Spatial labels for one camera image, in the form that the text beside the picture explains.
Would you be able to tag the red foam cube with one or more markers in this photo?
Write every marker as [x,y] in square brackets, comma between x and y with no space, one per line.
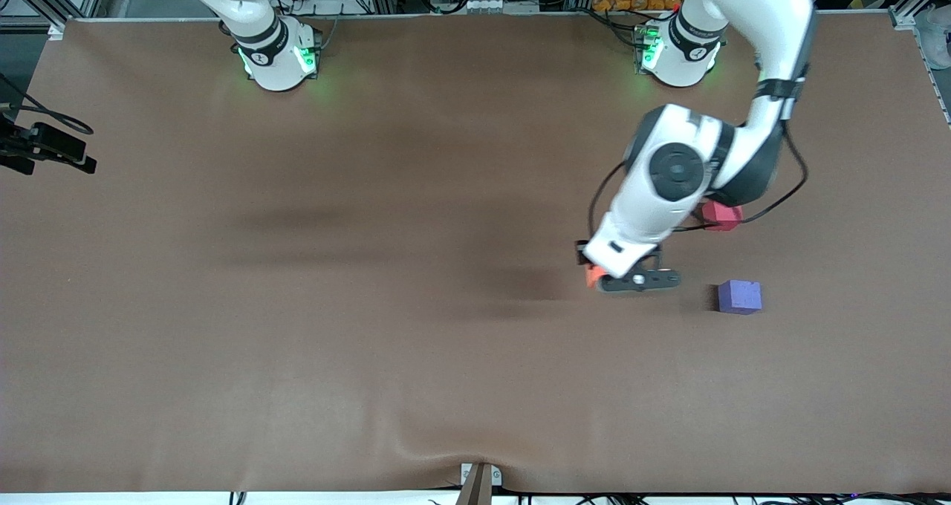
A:
[724,219]

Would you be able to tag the white connector block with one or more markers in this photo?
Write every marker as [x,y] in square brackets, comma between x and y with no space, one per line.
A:
[501,4]

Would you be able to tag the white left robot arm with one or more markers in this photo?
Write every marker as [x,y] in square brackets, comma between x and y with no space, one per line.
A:
[698,163]

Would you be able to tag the grey white shoe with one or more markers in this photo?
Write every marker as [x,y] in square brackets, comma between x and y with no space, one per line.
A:
[937,37]

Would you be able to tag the metal table edge bracket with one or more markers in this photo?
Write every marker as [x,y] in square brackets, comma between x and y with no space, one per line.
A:
[480,481]

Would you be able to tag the orange foam cube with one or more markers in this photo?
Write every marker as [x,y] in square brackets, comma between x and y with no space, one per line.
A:
[593,276]

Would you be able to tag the metal frame corner bracket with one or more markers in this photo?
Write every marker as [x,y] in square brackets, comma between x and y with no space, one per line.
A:
[903,18]
[56,30]

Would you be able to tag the brown table mat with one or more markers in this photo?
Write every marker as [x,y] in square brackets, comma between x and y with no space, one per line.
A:
[297,341]

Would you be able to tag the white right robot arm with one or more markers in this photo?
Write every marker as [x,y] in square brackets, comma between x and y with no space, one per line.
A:
[260,37]

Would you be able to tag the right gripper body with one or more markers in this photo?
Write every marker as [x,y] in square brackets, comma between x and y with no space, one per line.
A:
[18,145]

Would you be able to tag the purple foam cube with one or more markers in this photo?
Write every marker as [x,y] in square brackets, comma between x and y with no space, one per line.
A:
[739,297]

